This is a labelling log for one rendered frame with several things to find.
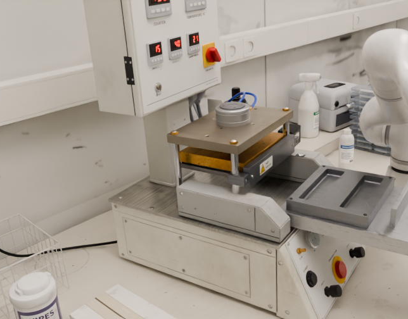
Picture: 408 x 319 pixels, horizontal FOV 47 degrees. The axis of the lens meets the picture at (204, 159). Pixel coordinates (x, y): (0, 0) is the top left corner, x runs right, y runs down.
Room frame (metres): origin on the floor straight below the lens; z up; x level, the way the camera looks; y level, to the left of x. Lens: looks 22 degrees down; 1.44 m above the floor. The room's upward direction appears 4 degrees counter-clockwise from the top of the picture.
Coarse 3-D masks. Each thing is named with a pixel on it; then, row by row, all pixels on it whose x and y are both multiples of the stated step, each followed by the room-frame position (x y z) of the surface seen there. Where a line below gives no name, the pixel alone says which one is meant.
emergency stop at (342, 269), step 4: (340, 260) 0.90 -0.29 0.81; (336, 264) 0.89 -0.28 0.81; (340, 264) 0.89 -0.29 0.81; (344, 264) 0.90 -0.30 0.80; (336, 268) 0.88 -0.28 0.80; (340, 268) 0.88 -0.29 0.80; (344, 268) 0.89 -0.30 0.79; (336, 272) 0.88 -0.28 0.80; (340, 272) 0.88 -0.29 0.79; (344, 272) 0.89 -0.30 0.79; (340, 276) 0.87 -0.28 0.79; (344, 276) 0.88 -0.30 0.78
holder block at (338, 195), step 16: (320, 176) 0.96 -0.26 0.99; (336, 176) 0.98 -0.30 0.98; (352, 176) 0.95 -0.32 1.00; (368, 176) 0.94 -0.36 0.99; (384, 176) 0.94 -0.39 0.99; (304, 192) 0.89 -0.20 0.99; (320, 192) 0.91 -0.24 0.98; (336, 192) 0.87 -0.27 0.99; (352, 192) 0.88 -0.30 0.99; (368, 192) 0.89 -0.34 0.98; (384, 192) 0.86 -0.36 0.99; (288, 208) 0.86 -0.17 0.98; (304, 208) 0.84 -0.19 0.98; (320, 208) 0.82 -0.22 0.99; (336, 208) 0.81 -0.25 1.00; (352, 208) 0.83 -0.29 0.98; (368, 208) 0.80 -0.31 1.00; (352, 224) 0.78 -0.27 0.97; (368, 224) 0.77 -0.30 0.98
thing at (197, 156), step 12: (276, 132) 1.09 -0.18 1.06; (264, 144) 1.01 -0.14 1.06; (180, 156) 1.01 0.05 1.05; (192, 156) 0.99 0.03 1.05; (204, 156) 0.97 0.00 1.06; (216, 156) 0.96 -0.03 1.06; (228, 156) 0.95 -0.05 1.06; (240, 156) 0.95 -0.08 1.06; (252, 156) 0.94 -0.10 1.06; (192, 168) 0.99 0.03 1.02; (204, 168) 0.97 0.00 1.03; (216, 168) 0.95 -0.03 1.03; (228, 168) 0.93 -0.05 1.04; (240, 168) 0.92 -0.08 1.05
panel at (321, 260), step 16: (288, 240) 0.82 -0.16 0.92; (304, 240) 0.85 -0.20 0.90; (320, 240) 0.89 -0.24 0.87; (336, 240) 0.94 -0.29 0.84; (304, 256) 0.83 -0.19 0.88; (320, 256) 0.87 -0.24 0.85; (336, 256) 0.91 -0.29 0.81; (304, 272) 0.80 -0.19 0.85; (320, 272) 0.84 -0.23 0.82; (304, 288) 0.78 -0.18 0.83; (320, 288) 0.81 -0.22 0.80; (320, 304) 0.79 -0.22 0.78
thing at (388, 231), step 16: (400, 192) 0.82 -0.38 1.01; (384, 208) 0.84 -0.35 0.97; (400, 208) 0.79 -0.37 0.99; (304, 224) 0.83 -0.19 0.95; (320, 224) 0.81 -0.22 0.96; (336, 224) 0.79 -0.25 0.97; (384, 224) 0.78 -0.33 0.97; (400, 224) 0.77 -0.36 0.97; (352, 240) 0.77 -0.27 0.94; (368, 240) 0.75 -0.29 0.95; (384, 240) 0.74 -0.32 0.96; (400, 240) 0.72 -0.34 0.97
